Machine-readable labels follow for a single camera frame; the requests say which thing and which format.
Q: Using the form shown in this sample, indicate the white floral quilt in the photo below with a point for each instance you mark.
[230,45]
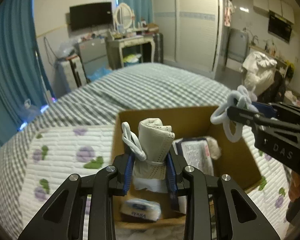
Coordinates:
[55,153]

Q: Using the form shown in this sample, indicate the oval vanity mirror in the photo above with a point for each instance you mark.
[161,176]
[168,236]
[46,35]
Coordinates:
[123,18]

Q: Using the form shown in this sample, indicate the black wall television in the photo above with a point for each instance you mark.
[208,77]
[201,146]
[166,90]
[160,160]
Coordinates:
[90,15]

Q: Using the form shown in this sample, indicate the blue Vinda tissue pack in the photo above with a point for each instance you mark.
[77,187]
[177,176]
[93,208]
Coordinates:
[140,208]

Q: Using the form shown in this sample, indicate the black range hood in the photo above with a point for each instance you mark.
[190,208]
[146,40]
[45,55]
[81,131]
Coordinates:
[279,27]

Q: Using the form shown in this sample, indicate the white suitcase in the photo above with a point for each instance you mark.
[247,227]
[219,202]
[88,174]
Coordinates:
[72,73]

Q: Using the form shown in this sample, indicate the large white tissue package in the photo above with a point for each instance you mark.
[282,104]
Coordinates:
[199,152]

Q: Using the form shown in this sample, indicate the white laundry bundle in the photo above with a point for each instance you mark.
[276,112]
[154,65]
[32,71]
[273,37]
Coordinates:
[259,72]

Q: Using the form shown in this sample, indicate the dark suitcase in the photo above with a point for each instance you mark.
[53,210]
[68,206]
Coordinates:
[159,47]

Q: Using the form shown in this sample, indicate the white dressing table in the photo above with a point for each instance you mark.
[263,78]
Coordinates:
[115,48]

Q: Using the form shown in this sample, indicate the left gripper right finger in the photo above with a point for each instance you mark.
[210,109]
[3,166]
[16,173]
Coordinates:
[236,215]

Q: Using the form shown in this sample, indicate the large teal curtain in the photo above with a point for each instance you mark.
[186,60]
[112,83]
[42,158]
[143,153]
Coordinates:
[22,75]

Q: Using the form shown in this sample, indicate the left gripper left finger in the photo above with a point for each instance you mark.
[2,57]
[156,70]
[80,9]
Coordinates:
[62,215]

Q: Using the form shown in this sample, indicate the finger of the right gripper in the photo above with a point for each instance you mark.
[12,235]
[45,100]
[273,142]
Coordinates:
[243,116]
[266,109]

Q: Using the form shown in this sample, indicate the grey mini fridge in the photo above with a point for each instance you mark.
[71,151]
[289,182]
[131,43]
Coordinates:
[93,54]

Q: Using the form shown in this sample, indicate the white sliding wardrobe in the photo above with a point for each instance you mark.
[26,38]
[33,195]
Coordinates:
[191,32]

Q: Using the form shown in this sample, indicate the grey checkered bed sheet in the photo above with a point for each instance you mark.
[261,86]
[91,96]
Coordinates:
[141,86]

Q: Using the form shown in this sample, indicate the brown cardboard box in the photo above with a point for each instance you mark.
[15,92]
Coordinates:
[191,122]

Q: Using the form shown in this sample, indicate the white kitchen cabinets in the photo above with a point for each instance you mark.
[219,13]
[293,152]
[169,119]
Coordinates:
[278,7]

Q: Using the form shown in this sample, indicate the clear water jug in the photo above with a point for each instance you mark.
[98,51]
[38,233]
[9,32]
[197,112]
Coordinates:
[31,108]

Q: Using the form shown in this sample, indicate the cream cloth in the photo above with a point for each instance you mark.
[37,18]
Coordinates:
[156,140]

